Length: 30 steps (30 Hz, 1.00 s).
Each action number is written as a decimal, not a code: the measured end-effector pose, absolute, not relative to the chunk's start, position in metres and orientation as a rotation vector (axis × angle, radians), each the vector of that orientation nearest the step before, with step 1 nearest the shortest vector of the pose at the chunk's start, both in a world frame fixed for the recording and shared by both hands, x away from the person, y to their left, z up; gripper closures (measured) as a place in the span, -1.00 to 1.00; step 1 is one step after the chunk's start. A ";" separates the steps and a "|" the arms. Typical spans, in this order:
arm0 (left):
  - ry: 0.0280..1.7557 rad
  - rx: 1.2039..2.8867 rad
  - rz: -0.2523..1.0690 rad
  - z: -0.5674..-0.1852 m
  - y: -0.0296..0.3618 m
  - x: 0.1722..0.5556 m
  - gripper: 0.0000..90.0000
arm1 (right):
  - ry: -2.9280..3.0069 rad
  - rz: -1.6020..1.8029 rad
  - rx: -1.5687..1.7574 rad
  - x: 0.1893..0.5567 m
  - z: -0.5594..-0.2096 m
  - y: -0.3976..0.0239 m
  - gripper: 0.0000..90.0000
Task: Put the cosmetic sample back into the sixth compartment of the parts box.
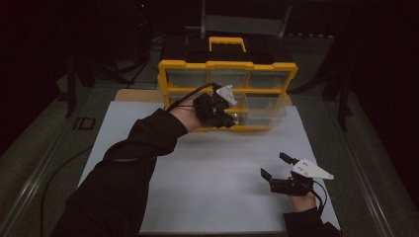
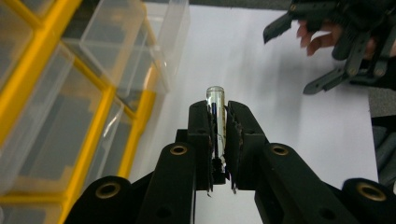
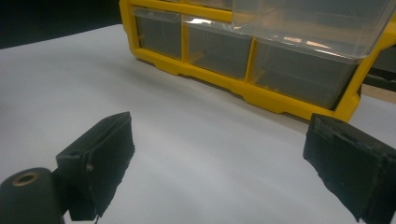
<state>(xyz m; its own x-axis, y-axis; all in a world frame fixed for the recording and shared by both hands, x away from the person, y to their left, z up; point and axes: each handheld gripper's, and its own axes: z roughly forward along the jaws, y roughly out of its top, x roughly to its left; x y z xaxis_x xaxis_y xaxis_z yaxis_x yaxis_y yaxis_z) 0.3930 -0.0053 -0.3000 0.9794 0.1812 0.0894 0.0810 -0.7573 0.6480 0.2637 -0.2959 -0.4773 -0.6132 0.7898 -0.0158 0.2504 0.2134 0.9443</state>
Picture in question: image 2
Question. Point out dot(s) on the white board sheet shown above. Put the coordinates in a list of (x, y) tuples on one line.
[(280, 124)]

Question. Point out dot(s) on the grid of clear drawers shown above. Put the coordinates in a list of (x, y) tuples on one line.
[(56, 124)]

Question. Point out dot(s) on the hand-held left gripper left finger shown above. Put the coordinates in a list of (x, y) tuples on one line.
[(200, 140)]

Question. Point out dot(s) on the small glass vial black cap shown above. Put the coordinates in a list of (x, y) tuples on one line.
[(219, 124)]

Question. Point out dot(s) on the clear plastic drawer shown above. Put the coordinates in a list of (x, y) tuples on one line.
[(118, 40)]

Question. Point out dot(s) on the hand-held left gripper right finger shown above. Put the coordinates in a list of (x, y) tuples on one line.
[(246, 146)]

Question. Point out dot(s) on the yellow black drawer organizer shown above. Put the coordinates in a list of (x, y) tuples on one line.
[(90, 149)]

